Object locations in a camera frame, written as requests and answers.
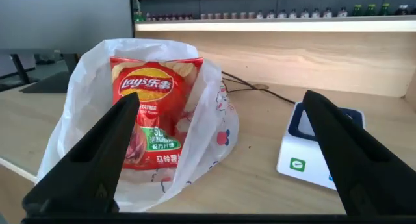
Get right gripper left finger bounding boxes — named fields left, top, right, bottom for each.
left=21, top=92, right=141, bottom=215

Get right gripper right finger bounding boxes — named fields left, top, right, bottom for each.
left=302, top=89, right=416, bottom=216

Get white barcode scanner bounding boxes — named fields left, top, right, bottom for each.
left=276, top=101, right=366, bottom=191

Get white plastic shopping bag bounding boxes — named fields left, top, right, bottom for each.
left=36, top=38, right=241, bottom=213

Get red chips bag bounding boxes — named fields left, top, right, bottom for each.
left=109, top=56, right=204, bottom=171

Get black monitor stand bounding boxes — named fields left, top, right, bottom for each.
left=9, top=52, right=81, bottom=94

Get row of bottles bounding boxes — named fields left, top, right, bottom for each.
left=133, top=3, right=416, bottom=23

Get black shop shelf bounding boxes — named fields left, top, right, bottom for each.
left=129, top=0, right=416, bottom=23

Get black cable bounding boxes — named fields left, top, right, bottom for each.
left=221, top=71, right=296, bottom=105

